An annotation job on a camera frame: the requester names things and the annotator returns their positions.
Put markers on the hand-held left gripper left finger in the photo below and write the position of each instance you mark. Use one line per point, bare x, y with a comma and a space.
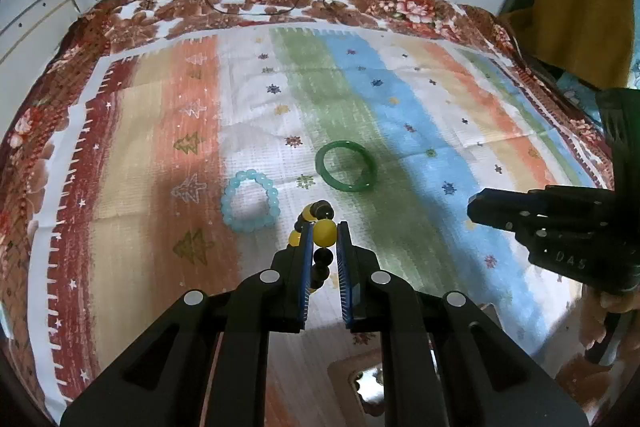
306, 267

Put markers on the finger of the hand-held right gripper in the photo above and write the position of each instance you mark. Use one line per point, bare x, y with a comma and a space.
500, 209
570, 257

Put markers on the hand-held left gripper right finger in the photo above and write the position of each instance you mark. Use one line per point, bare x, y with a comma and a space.
345, 277

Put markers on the rectangular metal tin box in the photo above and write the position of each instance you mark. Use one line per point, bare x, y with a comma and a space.
362, 382

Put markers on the person's right hand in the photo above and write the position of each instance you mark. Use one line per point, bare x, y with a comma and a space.
597, 322

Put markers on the blue printed cloth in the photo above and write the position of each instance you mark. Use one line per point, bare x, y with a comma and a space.
575, 89

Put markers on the green jade bangle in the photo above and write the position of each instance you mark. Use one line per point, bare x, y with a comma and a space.
321, 167

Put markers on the mustard hanging garment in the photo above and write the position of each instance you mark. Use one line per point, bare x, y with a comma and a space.
575, 2

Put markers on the red floral blanket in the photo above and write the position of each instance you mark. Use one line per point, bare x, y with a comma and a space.
75, 57

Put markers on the white bed headboard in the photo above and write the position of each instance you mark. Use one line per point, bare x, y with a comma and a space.
30, 27

